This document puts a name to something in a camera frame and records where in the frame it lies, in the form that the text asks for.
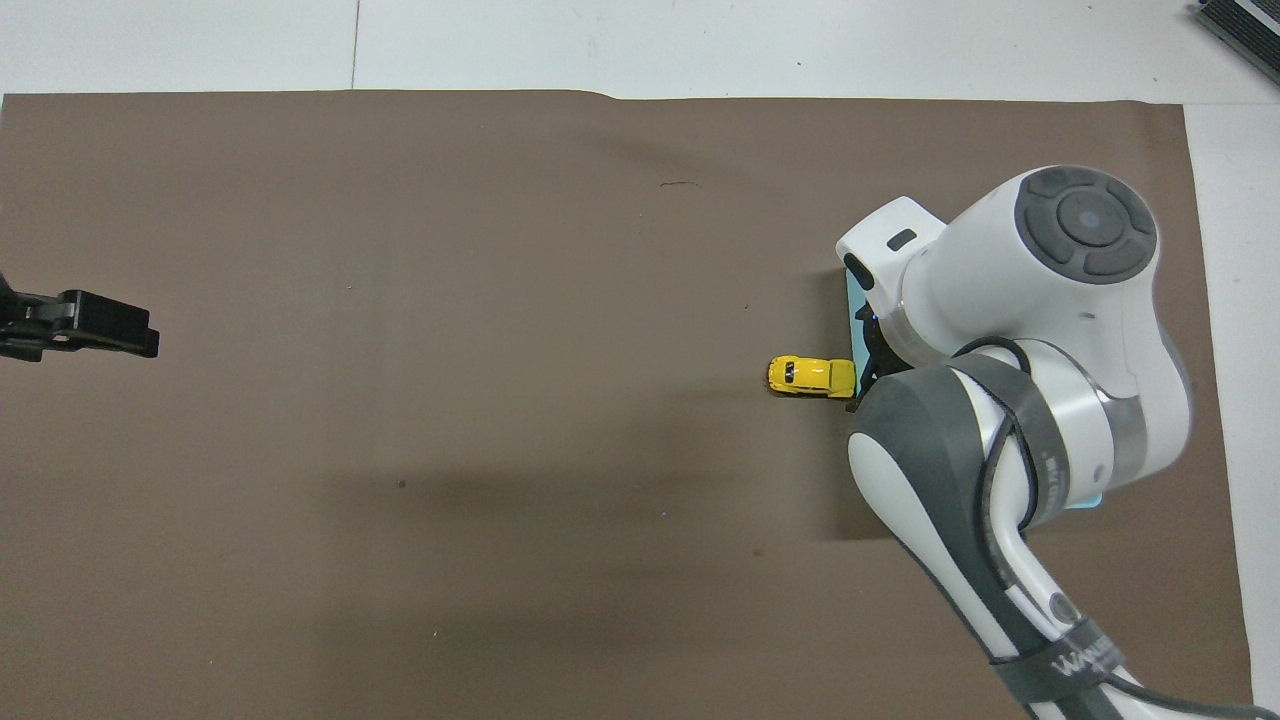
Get dark ribbed object corner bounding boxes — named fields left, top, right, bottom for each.
left=1194, top=0, right=1280, bottom=73

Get yellow toy beetle car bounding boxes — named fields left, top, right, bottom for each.
left=767, top=355, right=858, bottom=400

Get black cable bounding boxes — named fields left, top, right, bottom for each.
left=948, top=337, right=1280, bottom=720

